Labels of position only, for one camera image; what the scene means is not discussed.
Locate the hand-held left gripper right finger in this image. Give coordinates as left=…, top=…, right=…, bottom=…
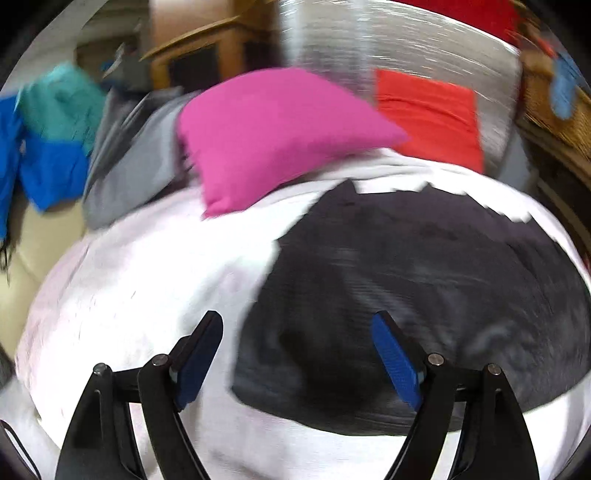
left=372, top=310, right=541, bottom=480

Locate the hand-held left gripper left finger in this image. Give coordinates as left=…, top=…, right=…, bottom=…
left=55, top=310, right=225, bottom=480

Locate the black puffer jacket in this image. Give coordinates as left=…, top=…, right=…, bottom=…
left=228, top=180, right=591, bottom=437

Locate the white bed sheet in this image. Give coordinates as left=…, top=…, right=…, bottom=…
left=14, top=148, right=591, bottom=480

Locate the beige sofa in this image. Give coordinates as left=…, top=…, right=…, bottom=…
left=0, top=194, right=93, bottom=361

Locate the grey garment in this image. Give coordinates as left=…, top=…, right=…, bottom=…
left=83, top=88, right=204, bottom=229

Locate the pink pillow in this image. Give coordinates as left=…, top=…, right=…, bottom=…
left=175, top=67, right=411, bottom=220

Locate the red pillow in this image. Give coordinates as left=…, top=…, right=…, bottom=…
left=374, top=69, right=485, bottom=174

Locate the blue and teal jacket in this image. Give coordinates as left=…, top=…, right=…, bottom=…
left=0, top=62, right=109, bottom=241

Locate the wicker basket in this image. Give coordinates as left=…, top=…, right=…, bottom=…
left=517, top=60, right=591, bottom=153

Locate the wooden cabinet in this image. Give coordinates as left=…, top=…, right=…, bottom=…
left=141, top=0, right=287, bottom=90

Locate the blue cloth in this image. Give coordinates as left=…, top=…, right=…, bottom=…
left=551, top=51, right=583, bottom=118

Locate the red cloth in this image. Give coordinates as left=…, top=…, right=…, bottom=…
left=402, top=0, right=522, bottom=44

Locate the black strap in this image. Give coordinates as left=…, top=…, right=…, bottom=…
left=0, top=419, right=40, bottom=480

